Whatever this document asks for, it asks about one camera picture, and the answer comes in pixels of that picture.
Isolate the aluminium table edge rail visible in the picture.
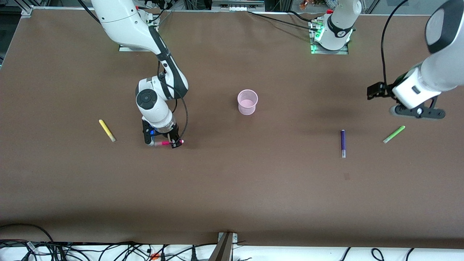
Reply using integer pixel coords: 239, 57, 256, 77
21, 5, 435, 17

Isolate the pink highlighter pen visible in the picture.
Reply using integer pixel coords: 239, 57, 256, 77
154, 139, 185, 147

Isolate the green highlighter pen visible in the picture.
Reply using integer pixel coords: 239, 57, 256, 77
383, 125, 406, 144

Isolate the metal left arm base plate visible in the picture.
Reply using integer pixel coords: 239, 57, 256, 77
309, 20, 349, 55

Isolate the thick black curved cable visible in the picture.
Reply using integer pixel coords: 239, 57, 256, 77
0, 223, 55, 244

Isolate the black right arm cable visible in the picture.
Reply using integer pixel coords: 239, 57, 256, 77
157, 60, 189, 141

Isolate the pink plastic cup holder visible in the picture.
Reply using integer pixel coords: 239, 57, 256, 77
237, 89, 258, 116

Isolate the white tagged cable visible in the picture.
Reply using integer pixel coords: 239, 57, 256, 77
22, 240, 38, 261

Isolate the long black table cable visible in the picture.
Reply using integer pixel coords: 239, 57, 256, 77
247, 11, 320, 32

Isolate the short black table cable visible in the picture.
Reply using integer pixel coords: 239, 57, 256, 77
288, 10, 316, 23

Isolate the dark support beam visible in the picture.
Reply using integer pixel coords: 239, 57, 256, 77
208, 233, 234, 261

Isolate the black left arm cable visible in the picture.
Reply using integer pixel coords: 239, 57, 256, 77
380, 0, 411, 87

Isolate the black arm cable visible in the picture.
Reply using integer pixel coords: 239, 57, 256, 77
157, 60, 189, 141
380, 0, 411, 87

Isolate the metal table edge bracket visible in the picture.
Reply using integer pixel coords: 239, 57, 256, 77
217, 232, 238, 244

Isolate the white power strip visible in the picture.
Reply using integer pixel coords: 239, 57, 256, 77
212, 0, 265, 12

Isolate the yellow highlighter pen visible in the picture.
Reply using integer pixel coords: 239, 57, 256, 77
99, 119, 116, 142

